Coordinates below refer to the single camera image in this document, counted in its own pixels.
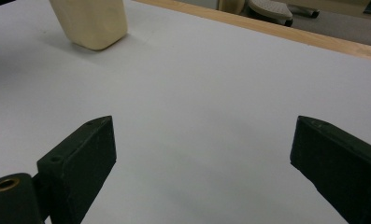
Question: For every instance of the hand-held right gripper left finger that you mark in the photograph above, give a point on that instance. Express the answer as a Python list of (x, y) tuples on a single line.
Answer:
[(77, 168)]

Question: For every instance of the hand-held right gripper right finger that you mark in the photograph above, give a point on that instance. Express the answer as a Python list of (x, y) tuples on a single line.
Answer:
[(345, 168)]

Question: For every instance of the square wooden pen cup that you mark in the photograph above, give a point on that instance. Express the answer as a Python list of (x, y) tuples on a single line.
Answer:
[(92, 25)]

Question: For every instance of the white table cover sheet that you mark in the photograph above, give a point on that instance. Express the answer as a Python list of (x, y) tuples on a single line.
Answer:
[(189, 93)]

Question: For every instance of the wooden table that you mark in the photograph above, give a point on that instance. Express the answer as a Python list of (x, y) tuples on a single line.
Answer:
[(267, 29)]

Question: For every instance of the grey wheeled chair base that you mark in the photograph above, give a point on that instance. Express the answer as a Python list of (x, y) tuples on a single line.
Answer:
[(270, 9)]

